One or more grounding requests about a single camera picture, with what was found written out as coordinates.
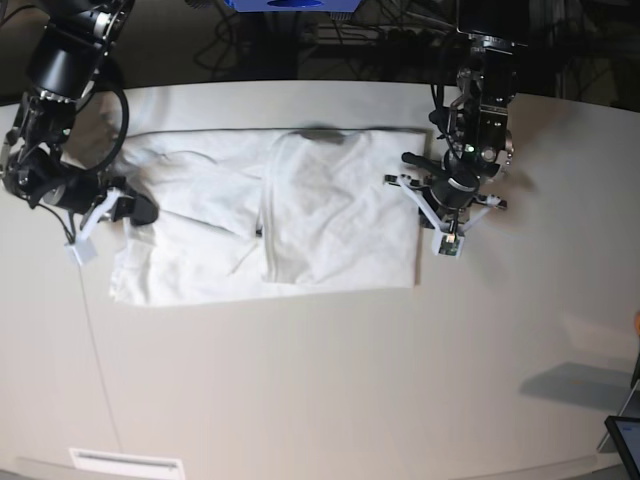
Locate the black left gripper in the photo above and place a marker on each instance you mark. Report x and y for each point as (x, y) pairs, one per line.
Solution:
(448, 193)

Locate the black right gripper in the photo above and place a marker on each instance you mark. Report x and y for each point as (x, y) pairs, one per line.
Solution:
(76, 192)

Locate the white printed T-shirt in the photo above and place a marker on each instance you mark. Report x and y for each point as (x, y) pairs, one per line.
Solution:
(250, 214)

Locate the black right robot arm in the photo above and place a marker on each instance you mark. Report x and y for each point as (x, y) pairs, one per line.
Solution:
(64, 71)

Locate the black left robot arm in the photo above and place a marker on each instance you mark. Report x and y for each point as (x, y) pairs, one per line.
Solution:
(475, 124)

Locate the white paper label strip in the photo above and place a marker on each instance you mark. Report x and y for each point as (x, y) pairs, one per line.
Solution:
(141, 467)

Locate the laptop with dark screen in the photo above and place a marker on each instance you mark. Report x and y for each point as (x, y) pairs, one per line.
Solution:
(622, 430)

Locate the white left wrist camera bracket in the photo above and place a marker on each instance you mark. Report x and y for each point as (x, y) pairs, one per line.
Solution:
(449, 237)

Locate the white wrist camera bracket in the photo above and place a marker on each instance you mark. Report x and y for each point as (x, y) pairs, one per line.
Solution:
(449, 237)
(80, 248)

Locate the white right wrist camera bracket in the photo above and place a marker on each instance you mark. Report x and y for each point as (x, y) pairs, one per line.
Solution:
(80, 248)

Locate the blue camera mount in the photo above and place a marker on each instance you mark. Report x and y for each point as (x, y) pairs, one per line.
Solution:
(253, 6)

